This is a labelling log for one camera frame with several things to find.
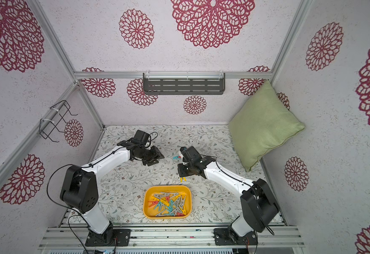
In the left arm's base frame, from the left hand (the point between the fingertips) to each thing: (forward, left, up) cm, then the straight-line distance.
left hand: (162, 158), depth 88 cm
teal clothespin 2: (-23, -5, -10) cm, 26 cm away
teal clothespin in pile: (+8, -7, -12) cm, 16 cm away
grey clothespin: (-26, 0, -10) cm, 28 cm away
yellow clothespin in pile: (-6, -12, -13) cm, 18 cm away
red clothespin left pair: (-21, +4, -10) cm, 24 cm away
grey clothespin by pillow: (-17, 0, -10) cm, 19 cm away
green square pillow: (+13, -54, +13) cm, 57 cm away
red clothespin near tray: (-27, -10, -10) cm, 30 cm away
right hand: (-6, -9, -1) cm, 11 cm away
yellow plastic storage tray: (-25, +6, -11) cm, 28 cm away
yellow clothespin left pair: (-19, +4, -11) cm, 22 cm away
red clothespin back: (-18, -3, -11) cm, 21 cm away
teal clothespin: (-22, +1, -10) cm, 24 cm away
